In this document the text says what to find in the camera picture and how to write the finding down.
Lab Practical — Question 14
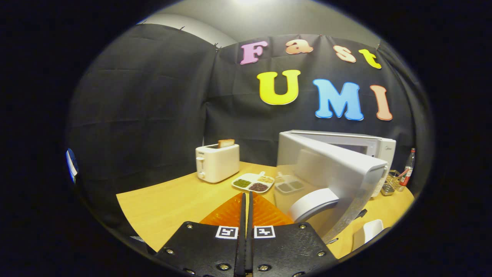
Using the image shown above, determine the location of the cream bread toaster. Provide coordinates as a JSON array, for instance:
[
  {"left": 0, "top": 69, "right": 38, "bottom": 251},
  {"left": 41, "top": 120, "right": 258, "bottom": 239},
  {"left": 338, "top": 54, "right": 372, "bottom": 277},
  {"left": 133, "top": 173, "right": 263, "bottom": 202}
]
[{"left": 195, "top": 144, "right": 240, "bottom": 184}]

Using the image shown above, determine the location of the white toaster oven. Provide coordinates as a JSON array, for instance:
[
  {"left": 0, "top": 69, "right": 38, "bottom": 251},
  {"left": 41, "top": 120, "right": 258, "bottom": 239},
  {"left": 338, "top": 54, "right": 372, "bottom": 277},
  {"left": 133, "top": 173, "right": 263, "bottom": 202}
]
[{"left": 275, "top": 130, "right": 397, "bottom": 244}]

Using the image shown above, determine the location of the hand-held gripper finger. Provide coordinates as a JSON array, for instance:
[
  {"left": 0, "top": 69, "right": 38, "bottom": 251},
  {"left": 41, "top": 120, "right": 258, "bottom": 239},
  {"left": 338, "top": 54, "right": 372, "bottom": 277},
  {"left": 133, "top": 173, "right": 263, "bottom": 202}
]
[
  {"left": 156, "top": 192, "right": 246, "bottom": 277},
  {"left": 246, "top": 191, "right": 339, "bottom": 277}
]

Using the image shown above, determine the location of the white divided bean plate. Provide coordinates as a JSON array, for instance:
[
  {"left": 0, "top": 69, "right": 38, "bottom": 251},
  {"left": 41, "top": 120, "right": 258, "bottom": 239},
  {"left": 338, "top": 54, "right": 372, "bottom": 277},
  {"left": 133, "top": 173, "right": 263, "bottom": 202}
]
[{"left": 231, "top": 171, "right": 275, "bottom": 194}]

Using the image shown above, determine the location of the clear bottle red label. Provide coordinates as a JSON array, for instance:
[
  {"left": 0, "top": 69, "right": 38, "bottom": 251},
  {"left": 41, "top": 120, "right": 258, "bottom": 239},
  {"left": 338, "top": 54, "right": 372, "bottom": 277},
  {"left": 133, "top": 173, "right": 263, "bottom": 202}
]
[{"left": 399, "top": 148, "right": 416, "bottom": 187}]

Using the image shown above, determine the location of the blue white object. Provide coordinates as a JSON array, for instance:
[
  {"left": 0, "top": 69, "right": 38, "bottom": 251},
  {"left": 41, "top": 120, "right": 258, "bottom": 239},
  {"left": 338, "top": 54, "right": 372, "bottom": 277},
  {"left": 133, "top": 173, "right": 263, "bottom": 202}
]
[{"left": 65, "top": 148, "right": 79, "bottom": 183}]

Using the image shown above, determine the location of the metal wire basket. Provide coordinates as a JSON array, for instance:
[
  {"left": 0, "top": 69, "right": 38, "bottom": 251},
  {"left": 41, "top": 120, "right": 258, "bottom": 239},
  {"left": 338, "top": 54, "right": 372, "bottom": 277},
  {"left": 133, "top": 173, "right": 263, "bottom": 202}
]
[{"left": 381, "top": 170, "right": 401, "bottom": 196}]

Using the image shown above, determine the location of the white rectangular dish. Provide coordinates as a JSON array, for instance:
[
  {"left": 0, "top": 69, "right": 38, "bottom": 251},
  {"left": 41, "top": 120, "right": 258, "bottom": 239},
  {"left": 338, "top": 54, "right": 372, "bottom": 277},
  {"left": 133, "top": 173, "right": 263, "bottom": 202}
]
[{"left": 352, "top": 219, "right": 384, "bottom": 250}]

